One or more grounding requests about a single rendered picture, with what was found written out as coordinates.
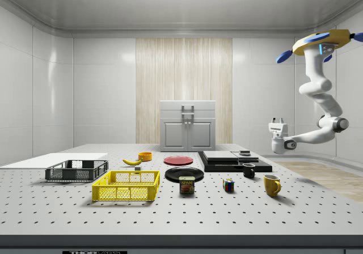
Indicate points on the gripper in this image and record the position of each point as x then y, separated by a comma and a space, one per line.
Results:
279, 129

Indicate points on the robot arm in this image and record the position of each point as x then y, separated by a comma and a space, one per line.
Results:
314, 67

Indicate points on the black mug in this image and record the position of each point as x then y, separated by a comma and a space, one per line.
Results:
248, 171

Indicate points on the yellow mug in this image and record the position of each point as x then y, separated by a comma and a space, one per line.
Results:
270, 186

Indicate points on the black stove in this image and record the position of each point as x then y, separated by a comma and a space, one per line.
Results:
224, 166

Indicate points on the puzzle cube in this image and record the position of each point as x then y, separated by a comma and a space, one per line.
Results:
228, 185

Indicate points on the white cabinet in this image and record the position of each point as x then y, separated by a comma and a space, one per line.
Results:
187, 132

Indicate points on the red plate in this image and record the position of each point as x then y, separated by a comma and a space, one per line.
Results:
178, 160

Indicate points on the flat-sided can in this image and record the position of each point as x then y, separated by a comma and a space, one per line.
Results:
187, 185

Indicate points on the black plate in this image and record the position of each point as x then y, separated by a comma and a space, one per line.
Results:
175, 172

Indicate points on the yellow bowl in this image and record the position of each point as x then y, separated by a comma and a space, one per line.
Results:
145, 157

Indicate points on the grey cube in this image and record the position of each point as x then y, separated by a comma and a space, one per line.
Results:
137, 169

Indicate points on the banana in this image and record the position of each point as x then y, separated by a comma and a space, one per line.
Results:
132, 162

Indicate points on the yellow basket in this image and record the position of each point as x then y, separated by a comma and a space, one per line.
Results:
124, 194

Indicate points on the dark grey basket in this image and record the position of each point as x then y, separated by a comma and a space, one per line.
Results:
71, 174

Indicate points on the white board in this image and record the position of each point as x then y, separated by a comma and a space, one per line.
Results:
42, 160

